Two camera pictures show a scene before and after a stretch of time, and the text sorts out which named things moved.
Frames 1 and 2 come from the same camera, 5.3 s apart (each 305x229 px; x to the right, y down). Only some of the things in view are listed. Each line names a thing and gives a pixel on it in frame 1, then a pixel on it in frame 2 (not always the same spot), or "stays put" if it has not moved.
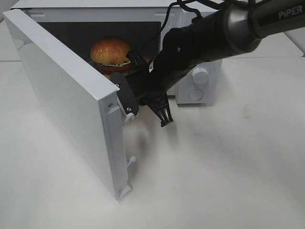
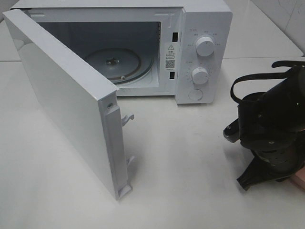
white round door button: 196,94 stays put
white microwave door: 92,104 stays put
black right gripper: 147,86 -> 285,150
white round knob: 200,75 stays put
